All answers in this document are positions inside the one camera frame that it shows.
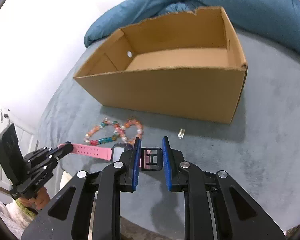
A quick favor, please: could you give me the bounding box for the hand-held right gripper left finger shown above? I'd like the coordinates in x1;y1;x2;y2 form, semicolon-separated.
21;137;142;240

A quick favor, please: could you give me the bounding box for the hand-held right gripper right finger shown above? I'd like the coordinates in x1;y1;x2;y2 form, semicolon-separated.
162;136;287;240

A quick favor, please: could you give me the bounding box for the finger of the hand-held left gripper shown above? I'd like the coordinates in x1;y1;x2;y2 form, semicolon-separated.
27;154;66;175
23;143;73;167

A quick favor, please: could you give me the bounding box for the pink strap watch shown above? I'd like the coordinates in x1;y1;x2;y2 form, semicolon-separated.
59;142;163;172

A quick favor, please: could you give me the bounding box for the orange pink bead bracelet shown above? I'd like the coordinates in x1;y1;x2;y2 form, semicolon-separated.
114;116;144;145

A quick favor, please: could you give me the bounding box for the multicolour bead bracelet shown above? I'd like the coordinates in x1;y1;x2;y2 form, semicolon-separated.
84;117;127;147

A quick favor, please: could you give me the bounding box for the brown cardboard box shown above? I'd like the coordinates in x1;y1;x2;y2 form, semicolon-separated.
73;6;248;125

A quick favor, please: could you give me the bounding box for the person's left hand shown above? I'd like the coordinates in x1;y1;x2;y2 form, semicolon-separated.
22;186;51;210

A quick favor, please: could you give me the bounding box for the green rug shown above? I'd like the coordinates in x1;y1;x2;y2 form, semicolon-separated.
15;200;39;217

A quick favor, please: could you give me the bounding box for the grey bed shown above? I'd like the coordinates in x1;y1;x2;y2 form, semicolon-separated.
36;27;300;233

